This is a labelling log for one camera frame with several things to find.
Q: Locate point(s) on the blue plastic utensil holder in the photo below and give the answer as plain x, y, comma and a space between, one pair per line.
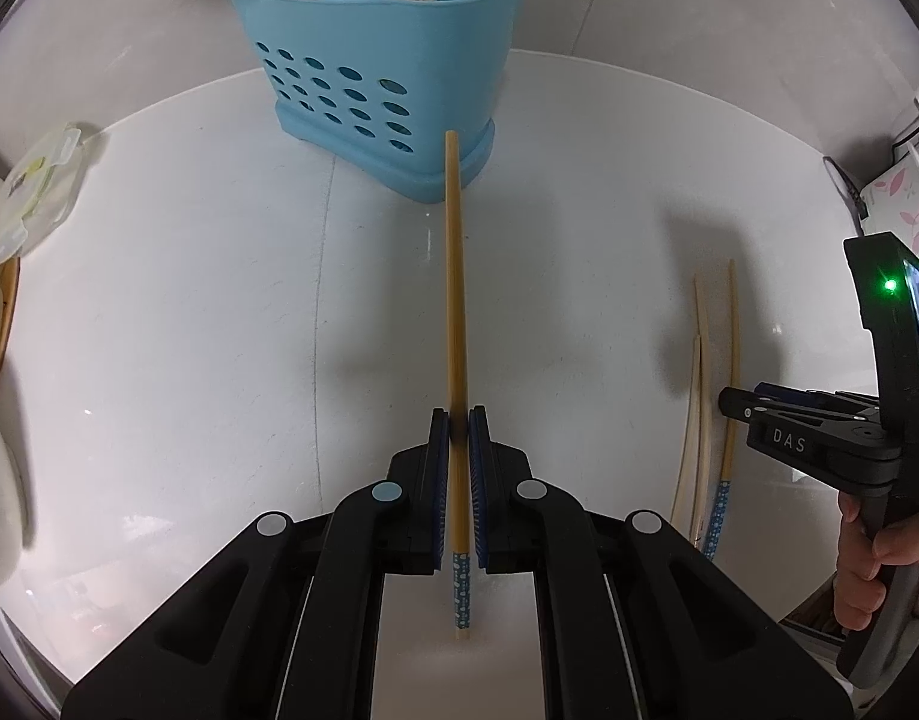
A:
399, 37

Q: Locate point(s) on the pink floral panel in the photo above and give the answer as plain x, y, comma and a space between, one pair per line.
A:
906, 202

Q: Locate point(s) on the person's right hand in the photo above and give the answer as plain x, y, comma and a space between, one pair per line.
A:
857, 585

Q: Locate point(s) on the round wooden coaster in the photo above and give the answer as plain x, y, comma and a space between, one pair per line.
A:
7, 315

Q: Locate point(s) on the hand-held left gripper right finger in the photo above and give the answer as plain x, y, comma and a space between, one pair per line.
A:
587, 600

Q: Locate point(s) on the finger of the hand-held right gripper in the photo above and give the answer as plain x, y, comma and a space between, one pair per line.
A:
827, 450
834, 406

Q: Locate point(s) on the pale chopstick blue patterned end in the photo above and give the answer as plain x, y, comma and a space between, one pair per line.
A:
731, 390

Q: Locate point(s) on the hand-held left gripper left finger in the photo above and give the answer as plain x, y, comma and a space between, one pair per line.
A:
332, 600

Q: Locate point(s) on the golden chopstick blue patterned end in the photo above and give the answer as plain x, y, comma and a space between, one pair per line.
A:
457, 277

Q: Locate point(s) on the white shallow bowl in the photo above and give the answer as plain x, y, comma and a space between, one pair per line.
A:
1, 495

